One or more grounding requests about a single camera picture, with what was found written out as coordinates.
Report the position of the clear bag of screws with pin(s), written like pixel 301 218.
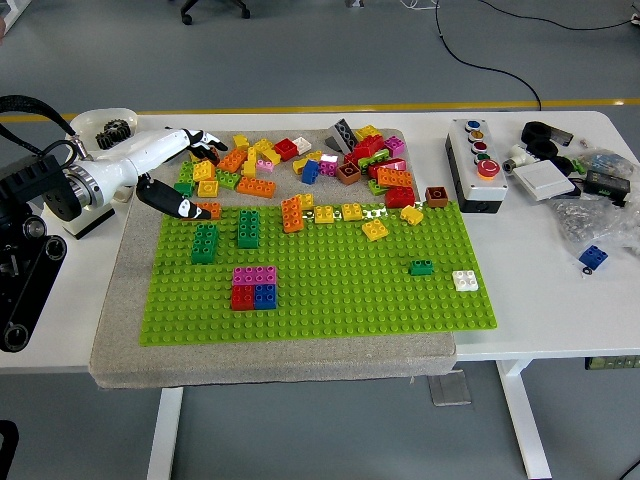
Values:
pixel 590 220

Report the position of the white table leg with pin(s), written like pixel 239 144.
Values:
pixel 525 425
pixel 165 435

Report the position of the black power adapter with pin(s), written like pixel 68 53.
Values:
pixel 607 183

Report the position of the dark clear plastic case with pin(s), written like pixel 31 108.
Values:
pixel 562 136

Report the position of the magenta square toy brick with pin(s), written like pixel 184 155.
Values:
pixel 328 165
pixel 395 145

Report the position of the grey-brown felt mat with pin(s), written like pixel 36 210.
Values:
pixel 275 365

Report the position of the pink small toy brick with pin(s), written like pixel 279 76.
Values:
pixel 265 165

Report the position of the lime green toy brick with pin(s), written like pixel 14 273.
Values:
pixel 375 159
pixel 376 187
pixel 186 172
pixel 227 179

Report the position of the red curved toy brick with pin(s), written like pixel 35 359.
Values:
pixel 390 166

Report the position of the white plastic tray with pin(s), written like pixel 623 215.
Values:
pixel 87 125

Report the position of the grey sloped toy brick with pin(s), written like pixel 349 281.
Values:
pixel 342 135

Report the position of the black gear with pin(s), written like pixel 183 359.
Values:
pixel 105 141
pixel 120 129

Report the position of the black tape roll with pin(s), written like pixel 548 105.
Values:
pixel 537 152
pixel 530 135
pixel 559 169

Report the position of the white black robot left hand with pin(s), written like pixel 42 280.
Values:
pixel 150 147

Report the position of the white wall switch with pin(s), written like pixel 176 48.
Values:
pixel 544 181

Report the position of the orange long toy brick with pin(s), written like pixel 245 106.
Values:
pixel 256 187
pixel 395 178
pixel 292 216
pixel 215 207

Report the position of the small dark green toy brick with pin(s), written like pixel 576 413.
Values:
pixel 420 268
pixel 183 189

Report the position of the dark green long toy brick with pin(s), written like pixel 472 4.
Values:
pixel 248 230
pixel 204 245

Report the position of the white furniture frame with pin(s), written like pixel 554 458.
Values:
pixel 10 10

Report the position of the yellow square toy brick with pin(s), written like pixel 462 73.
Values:
pixel 203 172
pixel 208 189
pixel 352 212
pixel 324 214
pixel 374 230

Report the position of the white square toy brick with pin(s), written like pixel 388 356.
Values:
pixel 465 281

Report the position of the table height control panel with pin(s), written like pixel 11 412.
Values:
pixel 612 362

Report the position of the brown square toy brick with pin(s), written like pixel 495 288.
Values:
pixel 436 197
pixel 348 173

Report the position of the white push-button control box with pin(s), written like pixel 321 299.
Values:
pixel 477 192

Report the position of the lime green studded baseplate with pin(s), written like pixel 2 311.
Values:
pixel 350 300

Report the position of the small green plastic part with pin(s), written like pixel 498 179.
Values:
pixel 578 165

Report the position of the grey floor plate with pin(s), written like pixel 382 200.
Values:
pixel 450 389

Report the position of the white pipe fitting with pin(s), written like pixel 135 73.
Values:
pixel 517 157

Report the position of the clear bag of parts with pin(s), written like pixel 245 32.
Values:
pixel 610 161

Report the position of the blue square toy brick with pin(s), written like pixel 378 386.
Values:
pixel 265 296

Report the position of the black office chair base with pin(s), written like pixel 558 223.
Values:
pixel 186 19

